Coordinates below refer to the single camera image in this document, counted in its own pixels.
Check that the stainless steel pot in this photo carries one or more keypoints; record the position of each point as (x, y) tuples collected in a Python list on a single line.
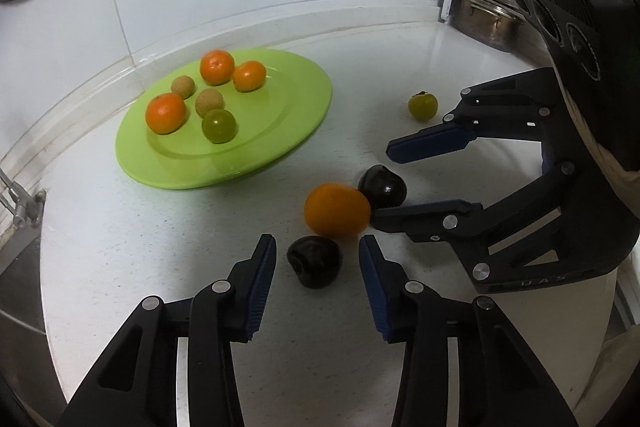
[(485, 19)]

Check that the orange tangerine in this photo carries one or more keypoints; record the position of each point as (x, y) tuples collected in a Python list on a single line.
[(249, 76), (166, 113), (217, 67), (337, 217)]

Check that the green plate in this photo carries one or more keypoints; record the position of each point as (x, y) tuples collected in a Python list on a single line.
[(280, 117)]

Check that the dark purple plum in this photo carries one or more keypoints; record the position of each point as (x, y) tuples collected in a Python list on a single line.
[(315, 262), (382, 187)]

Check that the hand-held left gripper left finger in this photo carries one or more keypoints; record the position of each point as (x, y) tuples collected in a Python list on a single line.
[(257, 287)]

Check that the tan longan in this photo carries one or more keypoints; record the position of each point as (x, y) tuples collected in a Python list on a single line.
[(182, 87), (208, 102)]

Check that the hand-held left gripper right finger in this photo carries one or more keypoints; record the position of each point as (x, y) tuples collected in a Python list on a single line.
[(375, 292)]

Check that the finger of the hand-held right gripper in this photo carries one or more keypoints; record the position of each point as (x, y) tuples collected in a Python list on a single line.
[(425, 214), (435, 142)]

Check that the green tomato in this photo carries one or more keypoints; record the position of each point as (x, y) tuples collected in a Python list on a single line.
[(218, 125), (423, 106)]

